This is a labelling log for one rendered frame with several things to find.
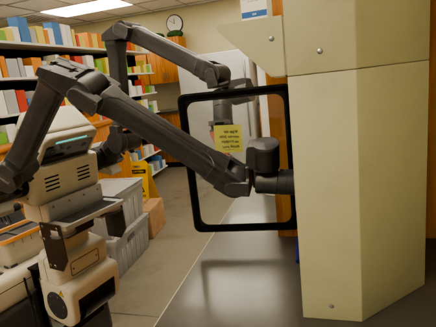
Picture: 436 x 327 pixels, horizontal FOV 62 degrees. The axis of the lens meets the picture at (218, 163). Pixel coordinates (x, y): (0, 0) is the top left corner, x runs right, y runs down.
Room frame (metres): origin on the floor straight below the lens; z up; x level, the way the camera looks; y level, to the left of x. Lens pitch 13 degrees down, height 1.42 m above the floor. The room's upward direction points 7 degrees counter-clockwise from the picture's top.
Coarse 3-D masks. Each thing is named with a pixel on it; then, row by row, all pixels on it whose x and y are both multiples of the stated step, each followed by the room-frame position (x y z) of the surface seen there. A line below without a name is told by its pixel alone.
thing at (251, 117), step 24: (264, 96) 0.94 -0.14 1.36; (192, 120) 0.99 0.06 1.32; (216, 120) 0.97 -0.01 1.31; (240, 120) 0.96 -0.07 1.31; (264, 120) 0.95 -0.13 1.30; (216, 144) 0.97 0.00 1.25; (240, 144) 0.96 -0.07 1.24; (216, 192) 0.98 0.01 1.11; (216, 216) 0.98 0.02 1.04; (240, 216) 0.96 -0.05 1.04; (264, 216) 0.95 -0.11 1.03; (288, 216) 0.94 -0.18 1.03
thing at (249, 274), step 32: (224, 256) 0.92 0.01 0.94; (256, 256) 0.90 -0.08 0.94; (288, 256) 0.88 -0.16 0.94; (192, 288) 0.78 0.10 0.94; (224, 288) 0.77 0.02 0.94; (256, 288) 0.75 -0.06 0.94; (288, 288) 0.74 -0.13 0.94; (160, 320) 0.68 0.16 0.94; (192, 320) 0.66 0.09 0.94; (224, 320) 0.65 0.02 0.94; (256, 320) 0.64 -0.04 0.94; (288, 320) 0.63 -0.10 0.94; (320, 320) 0.62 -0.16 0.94; (384, 320) 0.60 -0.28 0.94; (416, 320) 0.59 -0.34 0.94
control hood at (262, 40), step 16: (272, 16) 0.64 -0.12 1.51; (224, 32) 0.66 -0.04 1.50; (240, 32) 0.65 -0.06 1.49; (256, 32) 0.64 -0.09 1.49; (272, 32) 0.64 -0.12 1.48; (240, 48) 0.65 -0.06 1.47; (256, 48) 0.65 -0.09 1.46; (272, 48) 0.64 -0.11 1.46; (256, 64) 0.65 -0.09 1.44; (272, 64) 0.64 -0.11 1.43
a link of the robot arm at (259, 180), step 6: (252, 174) 0.78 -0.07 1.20; (258, 174) 0.77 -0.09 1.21; (264, 174) 0.76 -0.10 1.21; (270, 174) 0.76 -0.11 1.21; (276, 174) 0.76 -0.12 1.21; (252, 180) 0.79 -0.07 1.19; (258, 180) 0.76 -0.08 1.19; (264, 180) 0.76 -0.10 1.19; (270, 180) 0.75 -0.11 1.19; (276, 180) 0.75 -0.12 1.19; (258, 186) 0.76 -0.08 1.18; (264, 186) 0.76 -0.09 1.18; (270, 186) 0.75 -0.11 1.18; (276, 186) 0.75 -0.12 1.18; (258, 192) 0.77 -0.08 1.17; (264, 192) 0.76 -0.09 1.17; (270, 192) 0.76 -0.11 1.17; (276, 192) 0.76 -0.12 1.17
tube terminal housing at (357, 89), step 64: (320, 0) 0.61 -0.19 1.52; (384, 0) 0.63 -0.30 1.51; (320, 64) 0.62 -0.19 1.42; (384, 64) 0.63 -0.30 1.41; (320, 128) 0.62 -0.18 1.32; (384, 128) 0.63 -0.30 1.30; (320, 192) 0.62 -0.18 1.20; (384, 192) 0.63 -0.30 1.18; (320, 256) 0.62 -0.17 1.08; (384, 256) 0.63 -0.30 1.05
